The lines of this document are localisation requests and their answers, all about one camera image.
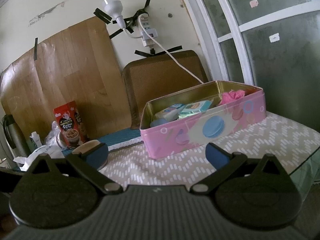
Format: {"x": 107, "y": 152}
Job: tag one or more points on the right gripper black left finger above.
{"x": 93, "y": 176}

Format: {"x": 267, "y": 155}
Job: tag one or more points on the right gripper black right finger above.
{"x": 227, "y": 166}

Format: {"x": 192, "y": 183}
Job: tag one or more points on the light blue small box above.
{"x": 196, "y": 107}

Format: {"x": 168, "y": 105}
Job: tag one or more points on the green small packet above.
{"x": 188, "y": 116}

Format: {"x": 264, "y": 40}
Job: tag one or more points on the pink plush toy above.
{"x": 231, "y": 96}

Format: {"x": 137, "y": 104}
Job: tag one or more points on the white blue wipes packet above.
{"x": 170, "y": 113}

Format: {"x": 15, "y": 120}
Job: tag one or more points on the round cookie tub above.
{"x": 94, "y": 153}

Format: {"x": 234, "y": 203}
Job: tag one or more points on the white tissue pack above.
{"x": 53, "y": 151}

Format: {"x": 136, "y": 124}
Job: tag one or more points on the zigzag patterned tablecloth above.
{"x": 296, "y": 147}

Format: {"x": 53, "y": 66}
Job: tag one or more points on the clear plastic bag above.
{"x": 55, "y": 137}

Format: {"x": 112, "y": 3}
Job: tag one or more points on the red cereal box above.
{"x": 70, "y": 124}

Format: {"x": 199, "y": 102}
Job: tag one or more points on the pink macaron tin box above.
{"x": 165, "y": 138}

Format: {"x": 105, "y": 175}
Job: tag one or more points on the small white carton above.
{"x": 35, "y": 140}

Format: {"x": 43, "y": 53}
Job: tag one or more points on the steel thermos flask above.
{"x": 14, "y": 137}

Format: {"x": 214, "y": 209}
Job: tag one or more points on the large wooden board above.
{"x": 77, "y": 64}

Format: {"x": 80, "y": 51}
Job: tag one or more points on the brown woven tray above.
{"x": 151, "y": 78}

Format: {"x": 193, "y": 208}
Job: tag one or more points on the white power strip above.
{"x": 146, "y": 31}

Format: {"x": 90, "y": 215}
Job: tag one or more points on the white light bulb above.
{"x": 114, "y": 8}

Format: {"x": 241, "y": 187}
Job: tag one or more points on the white window frame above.
{"x": 267, "y": 43}

